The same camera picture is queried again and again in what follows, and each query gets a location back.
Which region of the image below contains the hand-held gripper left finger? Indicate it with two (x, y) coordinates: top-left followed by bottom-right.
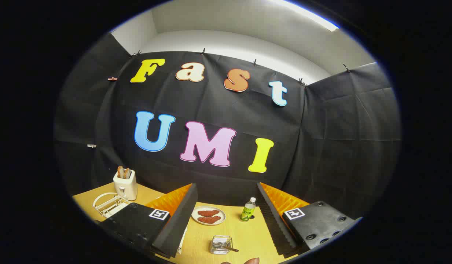
(98, 183), (198, 259)

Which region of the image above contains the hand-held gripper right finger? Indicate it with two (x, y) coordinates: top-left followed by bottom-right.
(256, 182), (363, 257)

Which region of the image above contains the metal wire basket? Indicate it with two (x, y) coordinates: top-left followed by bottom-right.
(210, 235), (233, 255)

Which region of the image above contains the metal spoon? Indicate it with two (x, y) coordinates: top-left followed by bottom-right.
(213, 241), (239, 253)

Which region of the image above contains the white wire dish rack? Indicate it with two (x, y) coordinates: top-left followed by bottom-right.
(93, 192), (131, 218)

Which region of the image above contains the white plate with meat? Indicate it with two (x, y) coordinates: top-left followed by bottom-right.
(191, 206), (226, 226)

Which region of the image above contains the green label drink bottle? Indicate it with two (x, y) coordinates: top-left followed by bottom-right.
(239, 197), (256, 223)

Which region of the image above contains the white toaster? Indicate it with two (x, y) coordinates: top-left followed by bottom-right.
(113, 170), (138, 201)

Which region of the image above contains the black backdrop cloth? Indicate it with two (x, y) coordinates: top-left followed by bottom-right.
(54, 32), (401, 220)

